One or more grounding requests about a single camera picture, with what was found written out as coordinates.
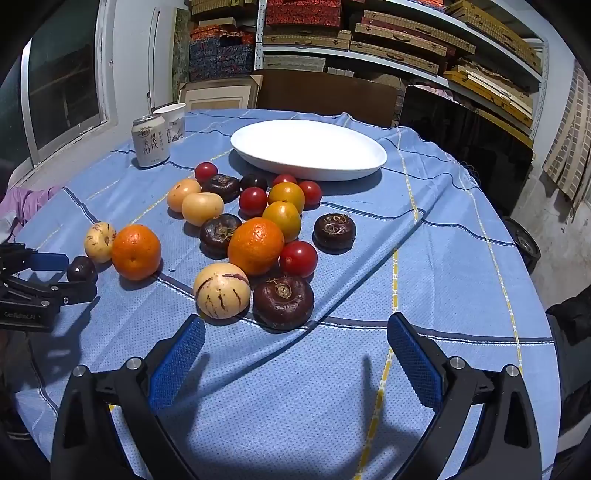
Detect pale yellow round fruit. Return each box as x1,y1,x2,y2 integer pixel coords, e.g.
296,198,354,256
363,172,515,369
167,178,202,213
181,192,225,227

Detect white paper cup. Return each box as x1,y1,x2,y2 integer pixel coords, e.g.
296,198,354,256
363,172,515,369
153,103,187,144

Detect dark purple water chestnut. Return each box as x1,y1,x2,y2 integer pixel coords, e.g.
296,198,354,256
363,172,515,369
313,213,357,254
252,274,315,331
201,174,241,204
199,213,243,259

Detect black wheel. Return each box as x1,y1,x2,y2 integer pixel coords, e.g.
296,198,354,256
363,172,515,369
501,216,542,273

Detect green marbled board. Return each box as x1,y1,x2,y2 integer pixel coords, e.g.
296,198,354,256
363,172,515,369
172,8,192,93

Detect framed picture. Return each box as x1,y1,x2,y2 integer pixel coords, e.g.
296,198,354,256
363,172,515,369
178,74,264,112

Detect blue checked tablecloth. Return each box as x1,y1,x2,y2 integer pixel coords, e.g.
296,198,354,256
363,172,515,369
9,108,555,480

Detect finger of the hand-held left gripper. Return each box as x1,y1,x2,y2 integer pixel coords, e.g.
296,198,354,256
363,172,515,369
0,243,70,278
0,276,99,305

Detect small orange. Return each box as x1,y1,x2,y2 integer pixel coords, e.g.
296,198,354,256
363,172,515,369
111,224,162,282

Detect pink cloth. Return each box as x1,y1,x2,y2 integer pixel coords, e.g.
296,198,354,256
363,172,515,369
0,186,61,241

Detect yellow orange tomato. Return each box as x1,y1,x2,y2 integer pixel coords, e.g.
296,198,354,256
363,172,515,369
262,200,302,243
269,182,306,214

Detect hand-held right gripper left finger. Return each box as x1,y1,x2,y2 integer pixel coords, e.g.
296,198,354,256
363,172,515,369
51,314,206,480

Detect brick pattern sheet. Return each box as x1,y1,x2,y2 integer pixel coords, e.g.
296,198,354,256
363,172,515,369
541,58,591,208

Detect dark cloth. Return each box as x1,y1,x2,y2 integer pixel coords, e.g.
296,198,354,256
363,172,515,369
545,284,591,435

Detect small striped pepino melon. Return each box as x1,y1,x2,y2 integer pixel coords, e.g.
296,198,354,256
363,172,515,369
84,222,116,264

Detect white framed window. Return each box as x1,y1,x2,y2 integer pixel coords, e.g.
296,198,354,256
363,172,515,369
18,0,116,162

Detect shelf with stacked boxes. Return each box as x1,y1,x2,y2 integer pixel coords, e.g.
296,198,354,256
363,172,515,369
259,0,543,130

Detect white drink can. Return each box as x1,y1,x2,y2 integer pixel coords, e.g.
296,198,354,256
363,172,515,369
131,114,171,168

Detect black panel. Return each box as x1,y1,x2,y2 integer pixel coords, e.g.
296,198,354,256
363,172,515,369
398,84,536,217

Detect large striped pepino melon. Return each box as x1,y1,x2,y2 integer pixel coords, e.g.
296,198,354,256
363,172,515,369
193,263,251,320

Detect white metal shelving unit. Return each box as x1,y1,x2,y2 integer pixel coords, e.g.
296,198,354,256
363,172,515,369
252,0,550,139

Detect white oval plate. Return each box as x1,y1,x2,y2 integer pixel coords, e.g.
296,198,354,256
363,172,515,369
230,120,387,182

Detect brown board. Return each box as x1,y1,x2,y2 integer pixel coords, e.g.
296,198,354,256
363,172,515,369
252,69,400,127

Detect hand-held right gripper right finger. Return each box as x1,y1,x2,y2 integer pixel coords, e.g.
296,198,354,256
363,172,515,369
387,312,542,480

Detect large orange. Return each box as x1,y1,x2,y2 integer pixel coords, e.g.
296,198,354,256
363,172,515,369
228,217,285,277

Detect red patterned box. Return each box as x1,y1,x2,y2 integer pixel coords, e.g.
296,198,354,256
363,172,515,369
265,0,343,27

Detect stack of blue patterned boxes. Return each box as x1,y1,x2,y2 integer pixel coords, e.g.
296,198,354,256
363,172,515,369
188,25,256,81

